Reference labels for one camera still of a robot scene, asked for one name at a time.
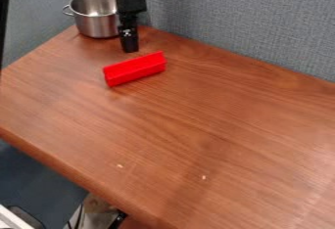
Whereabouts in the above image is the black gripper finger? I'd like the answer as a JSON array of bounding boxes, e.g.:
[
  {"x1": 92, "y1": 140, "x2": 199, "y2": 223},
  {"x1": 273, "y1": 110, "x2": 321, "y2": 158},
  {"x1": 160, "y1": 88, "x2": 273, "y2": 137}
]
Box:
[{"x1": 117, "y1": 14, "x2": 139, "y2": 53}]

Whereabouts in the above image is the stainless steel pot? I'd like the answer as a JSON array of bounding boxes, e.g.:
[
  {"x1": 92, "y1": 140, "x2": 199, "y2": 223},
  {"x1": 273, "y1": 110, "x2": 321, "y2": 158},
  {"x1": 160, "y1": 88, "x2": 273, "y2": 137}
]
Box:
[{"x1": 61, "y1": 0, "x2": 117, "y2": 38}]

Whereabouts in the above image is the red rectangular block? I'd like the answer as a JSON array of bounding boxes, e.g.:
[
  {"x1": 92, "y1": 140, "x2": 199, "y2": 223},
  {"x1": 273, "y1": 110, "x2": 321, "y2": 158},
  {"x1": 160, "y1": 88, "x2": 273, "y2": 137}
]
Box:
[{"x1": 101, "y1": 51, "x2": 167, "y2": 87}]

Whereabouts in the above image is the white object at corner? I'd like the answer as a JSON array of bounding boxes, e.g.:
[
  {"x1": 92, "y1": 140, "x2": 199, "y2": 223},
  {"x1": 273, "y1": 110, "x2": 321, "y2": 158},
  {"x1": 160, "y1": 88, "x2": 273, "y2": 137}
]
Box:
[{"x1": 0, "y1": 205, "x2": 45, "y2": 229}]

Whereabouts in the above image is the metal table leg frame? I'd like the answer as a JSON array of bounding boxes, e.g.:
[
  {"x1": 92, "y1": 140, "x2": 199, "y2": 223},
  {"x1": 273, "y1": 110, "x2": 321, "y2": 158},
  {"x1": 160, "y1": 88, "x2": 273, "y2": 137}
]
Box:
[{"x1": 63, "y1": 194, "x2": 127, "y2": 229}]

